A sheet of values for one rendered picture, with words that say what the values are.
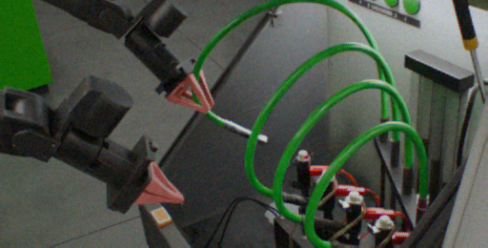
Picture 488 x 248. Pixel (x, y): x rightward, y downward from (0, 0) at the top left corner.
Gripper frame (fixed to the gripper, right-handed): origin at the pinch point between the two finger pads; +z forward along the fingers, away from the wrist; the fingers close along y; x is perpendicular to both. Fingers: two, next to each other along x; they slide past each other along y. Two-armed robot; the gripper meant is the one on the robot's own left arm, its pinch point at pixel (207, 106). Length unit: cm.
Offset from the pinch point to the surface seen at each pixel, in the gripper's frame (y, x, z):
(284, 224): 3.0, 8.0, 28.4
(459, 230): -27, -25, 37
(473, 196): -28, -30, 34
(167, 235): 1.5, 28.6, 13.4
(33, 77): 253, 185, -98
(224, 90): 23.1, 3.8, 0.4
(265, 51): 28.9, -7.9, 1.0
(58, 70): 301, 195, -100
